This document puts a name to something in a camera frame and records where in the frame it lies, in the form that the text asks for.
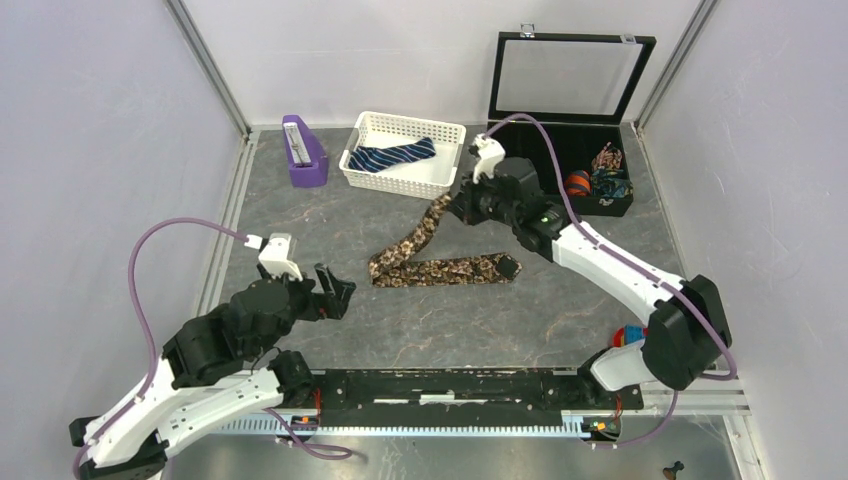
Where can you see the teal patterned tie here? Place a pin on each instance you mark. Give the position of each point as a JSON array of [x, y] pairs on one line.
[[611, 183]]

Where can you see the purple metronome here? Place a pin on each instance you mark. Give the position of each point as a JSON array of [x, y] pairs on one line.
[[307, 162]]

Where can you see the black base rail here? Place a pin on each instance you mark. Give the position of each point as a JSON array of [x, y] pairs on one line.
[[474, 397]]

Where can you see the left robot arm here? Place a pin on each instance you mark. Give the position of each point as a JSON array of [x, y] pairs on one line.
[[137, 437]]

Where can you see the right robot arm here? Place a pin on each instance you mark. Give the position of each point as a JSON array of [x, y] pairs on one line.
[[686, 325]]

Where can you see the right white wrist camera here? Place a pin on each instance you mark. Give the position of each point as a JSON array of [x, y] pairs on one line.
[[488, 153]]

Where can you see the brown floral tie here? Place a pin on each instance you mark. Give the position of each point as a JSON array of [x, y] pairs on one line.
[[395, 266]]

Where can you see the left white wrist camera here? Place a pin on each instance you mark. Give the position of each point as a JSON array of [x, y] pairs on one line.
[[275, 255]]

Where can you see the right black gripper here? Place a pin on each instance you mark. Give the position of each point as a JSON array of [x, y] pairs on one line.
[[463, 201]]

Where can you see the navy striped tie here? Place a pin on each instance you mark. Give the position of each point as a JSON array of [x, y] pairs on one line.
[[377, 159]]

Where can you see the black display case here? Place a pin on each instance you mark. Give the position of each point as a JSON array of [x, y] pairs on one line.
[[577, 87]]

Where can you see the pink patterned tie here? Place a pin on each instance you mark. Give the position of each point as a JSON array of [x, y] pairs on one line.
[[609, 158]]

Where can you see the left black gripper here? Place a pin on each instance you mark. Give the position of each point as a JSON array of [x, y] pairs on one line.
[[337, 304]]

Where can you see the orange navy rolled tie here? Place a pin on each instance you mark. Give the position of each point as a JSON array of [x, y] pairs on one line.
[[578, 183]]

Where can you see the white plastic basket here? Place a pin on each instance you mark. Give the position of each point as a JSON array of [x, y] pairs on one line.
[[427, 179]]

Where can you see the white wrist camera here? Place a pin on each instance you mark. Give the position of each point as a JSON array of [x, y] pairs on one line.
[[275, 255], [488, 153]]

